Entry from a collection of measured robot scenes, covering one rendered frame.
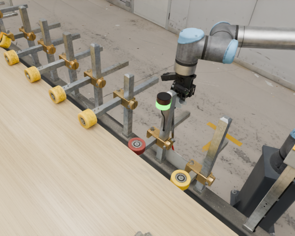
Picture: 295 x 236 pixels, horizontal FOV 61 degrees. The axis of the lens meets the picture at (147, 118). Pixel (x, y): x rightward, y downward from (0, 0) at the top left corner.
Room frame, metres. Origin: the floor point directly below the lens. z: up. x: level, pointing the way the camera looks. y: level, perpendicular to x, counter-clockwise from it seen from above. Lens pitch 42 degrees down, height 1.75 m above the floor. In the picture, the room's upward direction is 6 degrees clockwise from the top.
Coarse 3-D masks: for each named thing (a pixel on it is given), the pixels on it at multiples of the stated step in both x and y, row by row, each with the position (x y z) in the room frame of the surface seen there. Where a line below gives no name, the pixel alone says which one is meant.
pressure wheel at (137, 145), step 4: (132, 140) 0.77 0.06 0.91; (136, 140) 0.77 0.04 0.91; (140, 140) 0.77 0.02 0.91; (128, 144) 0.74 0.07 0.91; (132, 144) 0.75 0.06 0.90; (136, 144) 0.75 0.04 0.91; (140, 144) 0.75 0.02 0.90; (144, 144) 0.75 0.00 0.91; (132, 148) 0.72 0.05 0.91; (136, 148) 0.72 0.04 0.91; (140, 148) 0.72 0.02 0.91; (144, 148) 0.73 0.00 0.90; (136, 152) 0.71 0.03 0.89; (140, 152) 0.72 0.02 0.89
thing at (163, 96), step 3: (159, 93) 0.82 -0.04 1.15; (162, 93) 0.82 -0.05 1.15; (165, 93) 0.82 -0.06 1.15; (168, 93) 0.83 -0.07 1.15; (159, 96) 0.80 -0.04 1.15; (162, 96) 0.80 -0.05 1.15; (165, 96) 0.80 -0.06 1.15; (168, 96) 0.80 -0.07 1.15; (162, 99) 0.78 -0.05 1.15; (165, 99) 0.78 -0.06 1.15; (168, 99) 0.78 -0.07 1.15; (165, 105) 0.78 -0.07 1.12; (162, 114) 0.80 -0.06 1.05; (162, 129) 0.83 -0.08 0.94
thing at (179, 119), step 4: (184, 112) 1.06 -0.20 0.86; (188, 112) 1.06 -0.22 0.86; (180, 116) 1.02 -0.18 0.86; (184, 116) 1.02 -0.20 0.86; (188, 116) 1.05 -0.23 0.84; (176, 120) 0.98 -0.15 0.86; (180, 120) 0.99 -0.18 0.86; (176, 124) 0.96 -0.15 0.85; (152, 136) 0.85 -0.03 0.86; (148, 140) 0.82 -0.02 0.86; (152, 140) 0.82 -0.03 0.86; (148, 144) 0.80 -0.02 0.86; (152, 144) 0.82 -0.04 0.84
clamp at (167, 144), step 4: (156, 128) 0.90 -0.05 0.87; (148, 132) 0.87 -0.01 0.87; (152, 132) 0.87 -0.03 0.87; (156, 132) 0.87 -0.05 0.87; (148, 136) 0.87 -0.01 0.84; (156, 136) 0.84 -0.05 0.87; (156, 140) 0.84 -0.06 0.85; (160, 140) 0.82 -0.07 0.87; (168, 140) 0.82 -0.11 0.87; (156, 144) 0.83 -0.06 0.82; (160, 144) 0.82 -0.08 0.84; (164, 144) 0.81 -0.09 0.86; (168, 144) 0.80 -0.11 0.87; (172, 144) 0.83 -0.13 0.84; (164, 148) 0.80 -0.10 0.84; (168, 148) 0.80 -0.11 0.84
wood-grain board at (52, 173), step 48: (0, 48) 1.49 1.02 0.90; (0, 96) 0.99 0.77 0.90; (48, 96) 1.03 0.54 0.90; (0, 144) 0.68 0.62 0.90; (48, 144) 0.70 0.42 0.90; (96, 144) 0.73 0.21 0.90; (0, 192) 0.46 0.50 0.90; (48, 192) 0.48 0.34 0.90; (96, 192) 0.49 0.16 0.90; (144, 192) 0.51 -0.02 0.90
